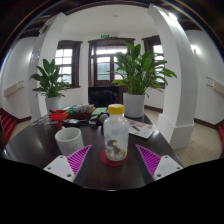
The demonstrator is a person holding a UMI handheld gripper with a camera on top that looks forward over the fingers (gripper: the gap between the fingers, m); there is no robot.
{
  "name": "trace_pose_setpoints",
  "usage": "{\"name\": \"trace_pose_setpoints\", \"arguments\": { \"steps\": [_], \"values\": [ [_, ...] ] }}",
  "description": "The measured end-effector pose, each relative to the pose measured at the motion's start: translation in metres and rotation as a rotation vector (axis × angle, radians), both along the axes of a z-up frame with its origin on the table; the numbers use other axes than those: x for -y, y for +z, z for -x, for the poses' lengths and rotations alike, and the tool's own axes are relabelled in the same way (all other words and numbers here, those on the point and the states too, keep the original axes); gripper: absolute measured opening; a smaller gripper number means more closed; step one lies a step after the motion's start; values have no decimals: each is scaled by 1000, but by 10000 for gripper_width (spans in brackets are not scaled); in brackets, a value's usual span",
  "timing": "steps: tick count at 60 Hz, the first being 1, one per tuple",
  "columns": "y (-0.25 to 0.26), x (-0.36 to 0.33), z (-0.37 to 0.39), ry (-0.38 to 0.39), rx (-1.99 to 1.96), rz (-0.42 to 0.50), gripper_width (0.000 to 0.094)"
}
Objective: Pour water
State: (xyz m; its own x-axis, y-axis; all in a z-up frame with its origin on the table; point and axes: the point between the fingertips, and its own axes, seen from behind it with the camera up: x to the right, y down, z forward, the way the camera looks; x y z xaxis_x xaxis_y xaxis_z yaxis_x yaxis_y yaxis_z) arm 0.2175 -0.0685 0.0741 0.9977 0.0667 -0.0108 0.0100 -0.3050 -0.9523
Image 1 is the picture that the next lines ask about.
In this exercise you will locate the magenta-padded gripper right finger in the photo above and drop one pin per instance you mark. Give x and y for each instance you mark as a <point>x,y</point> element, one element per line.
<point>168,166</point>

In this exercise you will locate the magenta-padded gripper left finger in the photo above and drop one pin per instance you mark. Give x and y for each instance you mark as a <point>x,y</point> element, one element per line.
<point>60,167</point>

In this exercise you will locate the yellow-capped clear plastic bottle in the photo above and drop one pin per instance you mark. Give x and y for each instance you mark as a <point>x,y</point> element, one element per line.
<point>116,133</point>

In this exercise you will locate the white speckled mug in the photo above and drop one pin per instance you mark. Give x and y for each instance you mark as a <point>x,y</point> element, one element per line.
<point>68,141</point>

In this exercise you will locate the flat round red coaster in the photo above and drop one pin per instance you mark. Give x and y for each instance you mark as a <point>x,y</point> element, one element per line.
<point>104,160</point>

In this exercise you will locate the printed paper sheet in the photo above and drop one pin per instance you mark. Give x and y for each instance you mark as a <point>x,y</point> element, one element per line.
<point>41,120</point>
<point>142,130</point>

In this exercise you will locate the red plastic box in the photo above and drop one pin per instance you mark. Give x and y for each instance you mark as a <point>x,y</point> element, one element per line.
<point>60,115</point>

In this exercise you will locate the box of small items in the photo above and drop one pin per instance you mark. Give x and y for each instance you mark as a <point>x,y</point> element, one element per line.
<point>83,111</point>

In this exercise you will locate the red carpeted staircase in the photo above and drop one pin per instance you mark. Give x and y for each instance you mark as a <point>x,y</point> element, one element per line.
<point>7,123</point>
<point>221,135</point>

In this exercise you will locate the grey headphones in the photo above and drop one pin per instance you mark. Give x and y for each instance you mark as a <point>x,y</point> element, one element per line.
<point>103,118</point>

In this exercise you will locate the green flat booklet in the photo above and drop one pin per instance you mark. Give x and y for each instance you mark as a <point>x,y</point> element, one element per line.
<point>99,111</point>

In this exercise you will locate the black chair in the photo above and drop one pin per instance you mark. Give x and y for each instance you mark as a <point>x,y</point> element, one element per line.
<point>103,96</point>

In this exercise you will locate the small potted green plant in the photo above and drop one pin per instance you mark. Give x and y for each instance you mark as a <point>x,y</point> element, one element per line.
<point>50,81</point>

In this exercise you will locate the large potted green plant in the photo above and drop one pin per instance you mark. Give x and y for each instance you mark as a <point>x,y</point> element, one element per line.
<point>140,73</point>

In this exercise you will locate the dark-framed window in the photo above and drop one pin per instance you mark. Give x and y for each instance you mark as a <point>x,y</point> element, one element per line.
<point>156,50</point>
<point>66,63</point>

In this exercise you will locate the dark-framed glass door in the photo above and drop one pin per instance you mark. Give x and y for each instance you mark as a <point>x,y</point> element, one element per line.
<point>103,63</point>

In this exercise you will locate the green exit sign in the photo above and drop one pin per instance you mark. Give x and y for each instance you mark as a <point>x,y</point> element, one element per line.
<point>105,36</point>

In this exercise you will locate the white wall heater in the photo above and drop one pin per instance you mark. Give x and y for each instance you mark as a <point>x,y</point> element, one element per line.
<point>13,88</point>
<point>216,86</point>

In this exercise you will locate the wall lamp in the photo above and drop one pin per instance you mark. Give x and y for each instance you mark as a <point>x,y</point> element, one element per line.
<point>195,50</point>

